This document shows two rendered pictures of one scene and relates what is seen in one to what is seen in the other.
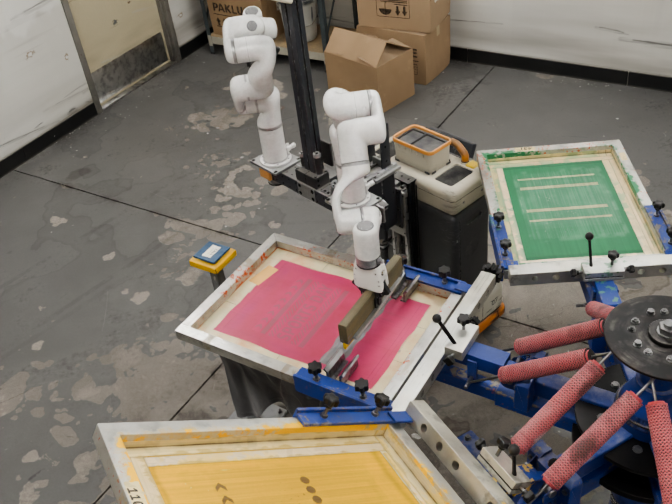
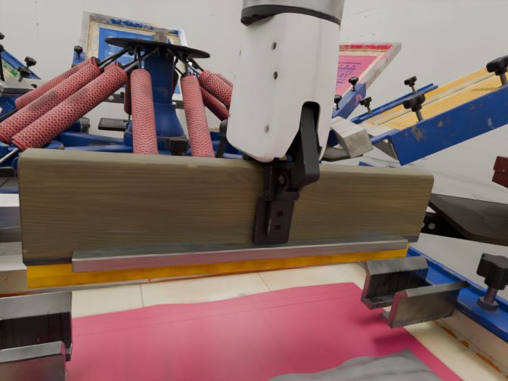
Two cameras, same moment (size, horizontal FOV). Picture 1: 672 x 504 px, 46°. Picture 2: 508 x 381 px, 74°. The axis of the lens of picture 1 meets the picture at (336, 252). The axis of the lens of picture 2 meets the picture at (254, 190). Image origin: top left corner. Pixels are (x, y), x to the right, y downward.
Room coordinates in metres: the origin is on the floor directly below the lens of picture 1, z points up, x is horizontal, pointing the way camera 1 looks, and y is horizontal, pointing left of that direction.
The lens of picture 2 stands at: (2.10, 0.04, 1.21)
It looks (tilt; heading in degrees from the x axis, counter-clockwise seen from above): 16 degrees down; 211
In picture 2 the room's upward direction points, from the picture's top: 7 degrees clockwise
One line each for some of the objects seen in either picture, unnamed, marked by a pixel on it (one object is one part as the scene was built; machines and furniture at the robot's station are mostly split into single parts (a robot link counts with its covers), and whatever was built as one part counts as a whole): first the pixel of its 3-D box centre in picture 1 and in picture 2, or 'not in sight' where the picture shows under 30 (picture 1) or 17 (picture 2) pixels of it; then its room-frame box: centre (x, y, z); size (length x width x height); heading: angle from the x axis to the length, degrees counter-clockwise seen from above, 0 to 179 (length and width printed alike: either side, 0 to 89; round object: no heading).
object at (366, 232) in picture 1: (368, 231); not in sight; (1.89, -0.10, 1.35); 0.15 x 0.10 x 0.11; 1
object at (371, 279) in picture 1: (369, 272); (281, 85); (1.85, -0.09, 1.22); 0.10 x 0.07 x 0.11; 54
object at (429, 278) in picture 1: (423, 282); not in sight; (2.05, -0.28, 0.98); 0.30 x 0.05 x 0.07; 54
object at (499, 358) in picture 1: (479, 356); not in sight; (1.64, -0.38, 1.02); 0.17 x 0.06 x 0.05; 54
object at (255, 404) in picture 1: (283, 397); not in sight; (1.83, 0.24, 0.74); 0.46 x 0.04 x 0.42; 54
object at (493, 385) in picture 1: (440, 372); not in sight; (1.72, -0.28, 0.89); 1.24 x 0.06 x 0.06; 54
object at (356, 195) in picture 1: (354, 179); not in sight; (2.38, -0.10, 1.21); 0.16 x 0.13 x 0.15; 129
